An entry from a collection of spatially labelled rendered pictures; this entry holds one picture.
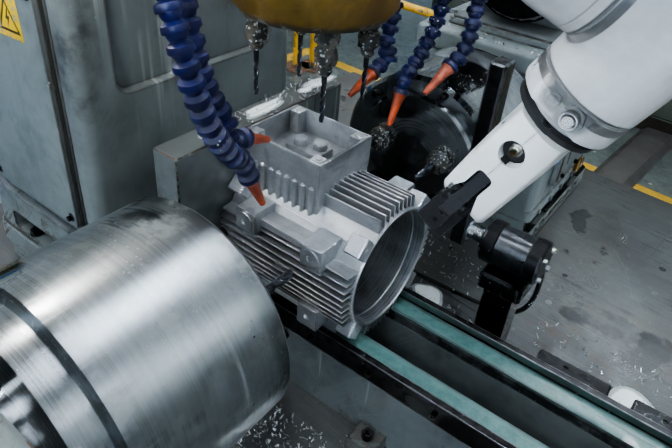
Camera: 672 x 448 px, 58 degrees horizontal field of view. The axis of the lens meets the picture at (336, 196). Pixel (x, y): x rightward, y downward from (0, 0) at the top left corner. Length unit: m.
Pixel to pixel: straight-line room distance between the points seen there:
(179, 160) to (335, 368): 0.33
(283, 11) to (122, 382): 0.35
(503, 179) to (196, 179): 0.37
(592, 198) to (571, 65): 0.98
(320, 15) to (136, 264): 0.27
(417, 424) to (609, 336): 0.42
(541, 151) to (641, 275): 0.79
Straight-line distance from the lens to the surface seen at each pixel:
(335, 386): 0.82
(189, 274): 0.51
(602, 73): 0.44
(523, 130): 0.46
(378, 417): 0.81
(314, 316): 0.72
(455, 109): 0.86
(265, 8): 0.60
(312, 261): 0.67
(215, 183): 0.74
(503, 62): 0.72
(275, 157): 0.71
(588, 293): 1.15
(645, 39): 0.42
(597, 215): 1.36
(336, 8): 0.58
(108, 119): 0.76
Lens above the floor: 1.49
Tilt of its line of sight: 34 degrees down
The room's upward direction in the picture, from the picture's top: 5 degrees clockwise
